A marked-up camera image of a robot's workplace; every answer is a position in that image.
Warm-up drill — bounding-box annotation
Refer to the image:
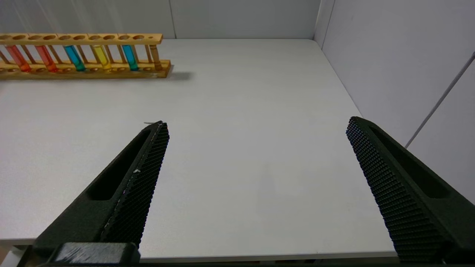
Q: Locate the teal pigment glass test tube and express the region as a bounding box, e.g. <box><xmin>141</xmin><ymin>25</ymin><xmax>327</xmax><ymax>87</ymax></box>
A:
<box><xmin>121</xmin><ymin>36</ymin><xmax>140</xmax><ymax>71</ymax></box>
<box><xmin>62</xmin><ymin>36</ymin><xmax>86</xmax><ymax>72</ymax></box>

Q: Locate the wooden test tube rack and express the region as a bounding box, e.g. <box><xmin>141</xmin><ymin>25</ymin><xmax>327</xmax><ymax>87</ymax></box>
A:
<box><xmin>0</xmin><ymin>33</ymin><xmax>172</xmax><ymax>80</ymax></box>

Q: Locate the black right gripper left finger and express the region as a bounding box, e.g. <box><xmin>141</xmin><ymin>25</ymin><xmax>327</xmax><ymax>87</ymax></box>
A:
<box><xmin>33</xmin><ymin>121</ymin><xmax>170</xmax><ymax>256</ymax></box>

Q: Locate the red pigment glass test tube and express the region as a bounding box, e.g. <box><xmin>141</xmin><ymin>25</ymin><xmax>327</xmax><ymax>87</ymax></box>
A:
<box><xmin>34</xmin><ymin>36</ymin><xmax>59</xmax><ymax>73</ymax></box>
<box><xmin>4</xmin><ymin>36</ymin><xmax>32</xmax><ymax>73</ymax></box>

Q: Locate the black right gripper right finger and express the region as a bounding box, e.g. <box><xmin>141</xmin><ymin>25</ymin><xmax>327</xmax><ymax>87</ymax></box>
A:
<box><xmin>346</xmin><ymin>116</ymin><xmax>475</xmax><ymax>264</ymax></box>

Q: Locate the yellow pigment glass test tube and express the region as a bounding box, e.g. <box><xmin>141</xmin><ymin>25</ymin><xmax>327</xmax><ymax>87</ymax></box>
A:
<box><xmin>91</xmin><ymin>36</ymin><xmax>112</xmax><ymax>72</ymax></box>

